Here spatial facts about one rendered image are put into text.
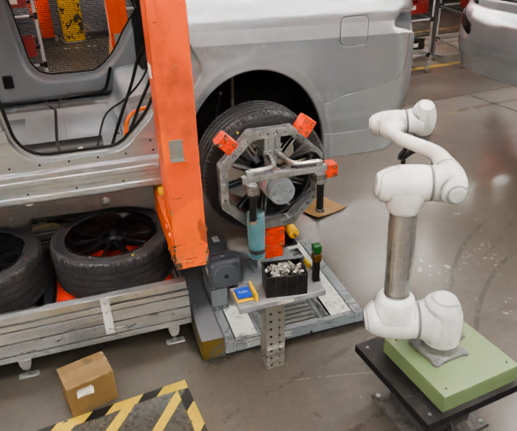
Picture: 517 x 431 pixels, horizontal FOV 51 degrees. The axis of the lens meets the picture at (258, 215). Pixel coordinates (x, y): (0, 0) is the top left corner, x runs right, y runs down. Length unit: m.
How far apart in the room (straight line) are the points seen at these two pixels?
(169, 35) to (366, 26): 1.26
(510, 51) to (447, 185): 2.89
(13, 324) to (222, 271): 1.06
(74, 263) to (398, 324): 1.61
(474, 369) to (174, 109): 1.63
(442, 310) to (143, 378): 1.49
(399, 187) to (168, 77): 1.02
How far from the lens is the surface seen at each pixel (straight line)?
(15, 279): 2.95
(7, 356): 3.00
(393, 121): 2.46
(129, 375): 2.93
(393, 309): 2.24
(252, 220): 2.53
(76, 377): 2.73
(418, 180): 1.98
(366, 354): 2.53
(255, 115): 2.68
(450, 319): 2.31
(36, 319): 2.89
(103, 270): 2.85
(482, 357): 2.51
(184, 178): 2.45
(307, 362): 2.90
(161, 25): 2.26
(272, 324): 2.67
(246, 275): 3.11
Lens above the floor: 2.01
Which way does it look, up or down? 29 degrees down
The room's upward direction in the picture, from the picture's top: 2 degrees counter-clockwise
